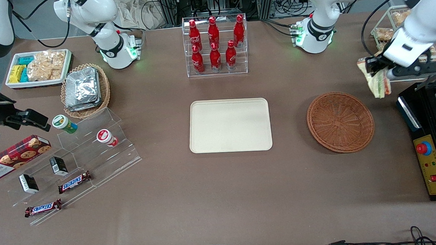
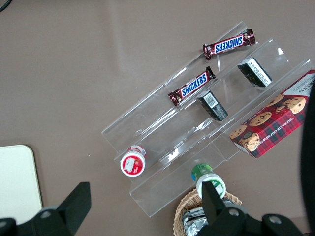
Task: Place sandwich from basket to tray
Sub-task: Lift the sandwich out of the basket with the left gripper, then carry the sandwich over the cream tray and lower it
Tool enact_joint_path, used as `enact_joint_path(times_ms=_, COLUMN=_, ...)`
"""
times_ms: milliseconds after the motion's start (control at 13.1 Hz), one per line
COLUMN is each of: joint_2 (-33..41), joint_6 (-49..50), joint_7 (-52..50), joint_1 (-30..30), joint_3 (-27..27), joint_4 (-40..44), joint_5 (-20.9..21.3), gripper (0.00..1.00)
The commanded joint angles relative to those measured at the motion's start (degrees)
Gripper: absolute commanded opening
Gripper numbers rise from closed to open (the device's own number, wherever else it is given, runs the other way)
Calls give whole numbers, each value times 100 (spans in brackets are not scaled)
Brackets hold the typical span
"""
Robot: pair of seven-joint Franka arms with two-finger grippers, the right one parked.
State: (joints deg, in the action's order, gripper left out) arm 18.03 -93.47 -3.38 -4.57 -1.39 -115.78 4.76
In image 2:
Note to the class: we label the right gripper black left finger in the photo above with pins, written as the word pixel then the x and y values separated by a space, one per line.
pixel 61 216

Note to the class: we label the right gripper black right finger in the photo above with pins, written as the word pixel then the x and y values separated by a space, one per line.
pixel 221 216

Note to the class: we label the wicker basket with foil packs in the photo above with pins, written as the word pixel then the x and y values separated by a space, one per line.
pixel 183 204

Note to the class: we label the cream plastic tray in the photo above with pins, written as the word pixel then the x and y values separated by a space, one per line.
pixel 17 182

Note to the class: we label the silver foil wrapped pack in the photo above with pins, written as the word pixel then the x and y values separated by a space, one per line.
pixel 194 222

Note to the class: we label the green yogurt cup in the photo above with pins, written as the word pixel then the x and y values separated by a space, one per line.
pixel 200 172

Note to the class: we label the red strawberry yogurt cup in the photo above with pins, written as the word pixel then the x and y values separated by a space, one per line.
pixel 133 164

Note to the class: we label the red tartan cookie box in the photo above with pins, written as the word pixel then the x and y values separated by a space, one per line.
pixel 270 127

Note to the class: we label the small black carton box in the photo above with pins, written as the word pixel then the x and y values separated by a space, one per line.
pixel 253 73
pixel 211 105

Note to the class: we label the clear acrylic stepped stand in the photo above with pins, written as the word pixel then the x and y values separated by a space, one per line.
pixel 157 118

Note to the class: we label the Snickers chocolate bar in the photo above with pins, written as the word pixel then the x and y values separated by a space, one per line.
pixel 194 86
pixel 229 44

